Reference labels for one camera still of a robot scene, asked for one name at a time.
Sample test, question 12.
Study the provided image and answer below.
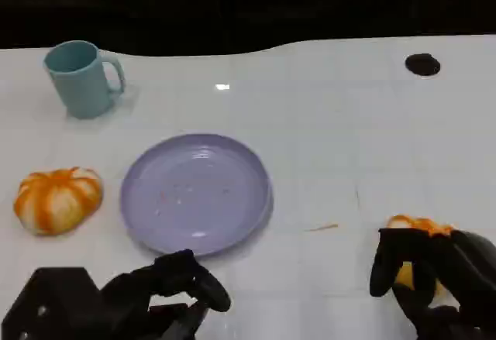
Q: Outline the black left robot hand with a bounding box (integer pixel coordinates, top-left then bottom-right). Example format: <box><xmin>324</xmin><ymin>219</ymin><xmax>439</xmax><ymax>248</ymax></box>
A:
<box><xmin>101</xmin><ymin>249</ymin><xmax>233</xmax><ymax>340</ymax></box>

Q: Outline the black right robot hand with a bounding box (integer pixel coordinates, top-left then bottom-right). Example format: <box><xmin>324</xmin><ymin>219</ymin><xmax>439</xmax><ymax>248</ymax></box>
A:
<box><xmin>369</xmin><ymin>228</ymin><xmax>496</xmax><ymax>340</ymax></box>

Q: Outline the orange white toy bread roll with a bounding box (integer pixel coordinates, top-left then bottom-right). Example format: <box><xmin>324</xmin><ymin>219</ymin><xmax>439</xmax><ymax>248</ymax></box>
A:
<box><xmin>13</xmin><ymin>166</ymin><xmax>105</xmax><ymax>236</ymax></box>
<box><xmin>385</xmin><ymin>214</ymin><xmax>454</xmax><ymax>298</ymax></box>

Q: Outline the lilac plate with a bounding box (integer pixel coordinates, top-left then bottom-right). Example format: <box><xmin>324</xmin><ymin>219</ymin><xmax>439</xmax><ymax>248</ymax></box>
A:
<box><xmin>119</xmin><ymin>133</ymin><xmax>274</xmax><ymax>257</ymax></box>

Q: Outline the black round table grommet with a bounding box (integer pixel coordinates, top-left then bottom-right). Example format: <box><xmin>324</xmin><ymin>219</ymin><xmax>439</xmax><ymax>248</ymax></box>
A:
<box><xmin>405</xmin><ymin>53</ymin><xmax>442</xmax><ymax>77</ymax></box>

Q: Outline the pale green mug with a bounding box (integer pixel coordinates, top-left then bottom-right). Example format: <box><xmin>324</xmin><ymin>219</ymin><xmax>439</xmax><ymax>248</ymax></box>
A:
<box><xmin>43</xmin><ymin>39</ymin><xmax>126</xmax><ymax>120</ymax></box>

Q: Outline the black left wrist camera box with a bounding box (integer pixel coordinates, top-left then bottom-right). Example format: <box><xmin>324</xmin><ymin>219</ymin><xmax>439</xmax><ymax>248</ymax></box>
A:
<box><xmin>0</xmin><ymin>266</ymin><xmax>104</xmax><ymax>340</ymax></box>

